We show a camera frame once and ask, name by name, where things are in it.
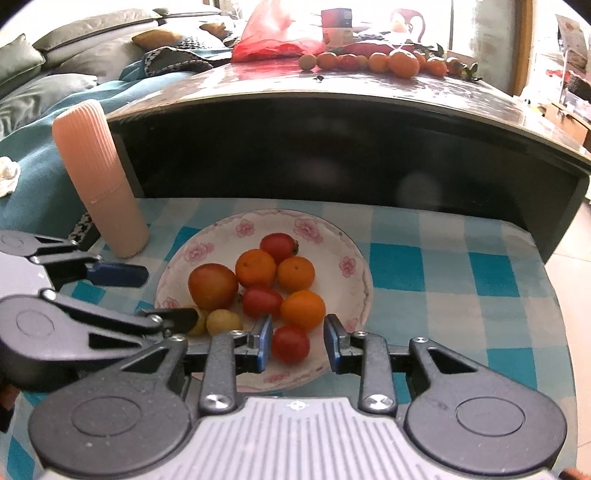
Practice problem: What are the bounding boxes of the orange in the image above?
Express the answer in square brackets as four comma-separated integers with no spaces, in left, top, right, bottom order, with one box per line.
[276,256,316,292]
[280,290,327,331]
[235,248,277,288]

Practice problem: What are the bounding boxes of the blue white checked tablecloth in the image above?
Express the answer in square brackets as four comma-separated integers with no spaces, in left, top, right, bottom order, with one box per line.
[0,198,578,480]

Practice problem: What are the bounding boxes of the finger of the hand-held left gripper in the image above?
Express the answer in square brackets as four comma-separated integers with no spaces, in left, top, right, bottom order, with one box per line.
[41,288,200,370]
[28,233,149,291]

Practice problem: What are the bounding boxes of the cardboard boxes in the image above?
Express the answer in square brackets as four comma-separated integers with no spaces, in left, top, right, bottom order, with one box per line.
[540,99,591,153]

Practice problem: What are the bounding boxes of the oval red tomato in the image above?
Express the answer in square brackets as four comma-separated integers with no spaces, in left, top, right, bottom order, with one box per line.
[242,285,284,319]

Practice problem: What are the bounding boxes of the teal blanket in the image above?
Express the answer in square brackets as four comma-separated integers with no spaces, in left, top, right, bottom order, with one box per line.
[0,60,155,252]

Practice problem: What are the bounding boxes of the red box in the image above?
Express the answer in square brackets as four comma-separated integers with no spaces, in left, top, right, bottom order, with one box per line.
[321,8,354,29]

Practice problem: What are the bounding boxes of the yellow pillow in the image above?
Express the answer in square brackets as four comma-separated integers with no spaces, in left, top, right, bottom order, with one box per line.
[133,28,185,51]

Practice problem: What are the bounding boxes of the large red tomato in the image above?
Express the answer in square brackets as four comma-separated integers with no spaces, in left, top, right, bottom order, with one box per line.
[188,263,240,311]

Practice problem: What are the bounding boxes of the small green fruit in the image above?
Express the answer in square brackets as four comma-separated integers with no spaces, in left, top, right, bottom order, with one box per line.
[187,308,209,336]
[206,309,243,337]

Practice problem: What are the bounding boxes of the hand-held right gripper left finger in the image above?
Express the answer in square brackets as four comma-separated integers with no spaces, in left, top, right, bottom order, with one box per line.
[117,314,274,414]

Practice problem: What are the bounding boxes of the small red tomato with stem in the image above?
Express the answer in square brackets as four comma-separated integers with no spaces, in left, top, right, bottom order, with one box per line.
[260,233,299,264]

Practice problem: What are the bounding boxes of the dark coffee table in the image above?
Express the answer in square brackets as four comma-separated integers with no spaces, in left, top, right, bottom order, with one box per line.
[106,58,591,264]

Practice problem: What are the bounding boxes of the red plastic bag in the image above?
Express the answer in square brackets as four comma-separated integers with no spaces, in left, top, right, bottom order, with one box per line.
[231,0,326,64]

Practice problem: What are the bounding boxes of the red white jug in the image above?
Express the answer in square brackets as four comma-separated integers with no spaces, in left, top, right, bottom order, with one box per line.
[390,8,426,44]

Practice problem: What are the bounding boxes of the row of oranges and tomatoes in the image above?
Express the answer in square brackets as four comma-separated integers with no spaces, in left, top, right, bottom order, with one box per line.
[298,48,478,81]

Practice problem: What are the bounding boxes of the white floral plate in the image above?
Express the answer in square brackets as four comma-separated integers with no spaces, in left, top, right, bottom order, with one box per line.
[154,209,374,393]

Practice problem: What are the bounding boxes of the grey green cushion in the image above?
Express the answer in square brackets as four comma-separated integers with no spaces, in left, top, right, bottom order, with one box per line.
[0,34,47,100]

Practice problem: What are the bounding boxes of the pink ribbed cup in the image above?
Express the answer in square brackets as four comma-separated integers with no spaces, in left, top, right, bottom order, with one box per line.
[52,102,149,258]

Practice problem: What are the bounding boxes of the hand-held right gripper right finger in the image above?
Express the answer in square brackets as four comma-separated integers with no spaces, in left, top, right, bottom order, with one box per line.
[323,314,481,414]

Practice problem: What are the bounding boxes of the dark patterned pillow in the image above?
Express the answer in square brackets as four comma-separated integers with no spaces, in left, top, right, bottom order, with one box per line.
[144,36,232,77]

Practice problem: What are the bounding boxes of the white crumpled cloth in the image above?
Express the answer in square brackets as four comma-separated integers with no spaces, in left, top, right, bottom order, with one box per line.
[0,157,21,197]

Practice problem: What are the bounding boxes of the grey sofa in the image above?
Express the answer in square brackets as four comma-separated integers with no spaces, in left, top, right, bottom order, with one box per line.
[0,7,241,139]

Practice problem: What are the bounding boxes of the round dark red tomato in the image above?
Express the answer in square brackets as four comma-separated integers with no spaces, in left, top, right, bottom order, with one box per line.
[271,326,311,365]

